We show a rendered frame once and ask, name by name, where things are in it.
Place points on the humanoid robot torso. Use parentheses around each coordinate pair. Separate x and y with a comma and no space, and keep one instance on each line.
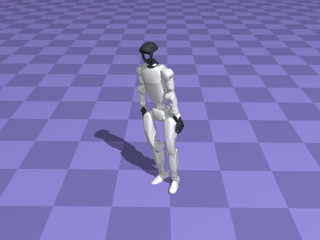
(156,90)

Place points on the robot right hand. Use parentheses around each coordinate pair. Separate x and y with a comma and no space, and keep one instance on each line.
(143,110)

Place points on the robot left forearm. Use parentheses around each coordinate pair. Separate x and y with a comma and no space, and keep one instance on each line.
(174,107)

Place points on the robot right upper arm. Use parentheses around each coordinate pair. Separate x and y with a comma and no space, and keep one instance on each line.
(141,88)

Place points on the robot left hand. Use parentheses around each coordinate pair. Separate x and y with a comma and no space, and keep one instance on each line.
(179,124)

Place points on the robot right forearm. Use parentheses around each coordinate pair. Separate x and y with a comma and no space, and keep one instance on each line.
(142,100)

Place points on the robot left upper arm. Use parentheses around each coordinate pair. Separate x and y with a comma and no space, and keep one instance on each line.
(168,75)

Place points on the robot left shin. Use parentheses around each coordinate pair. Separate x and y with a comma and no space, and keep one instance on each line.
(173,165)

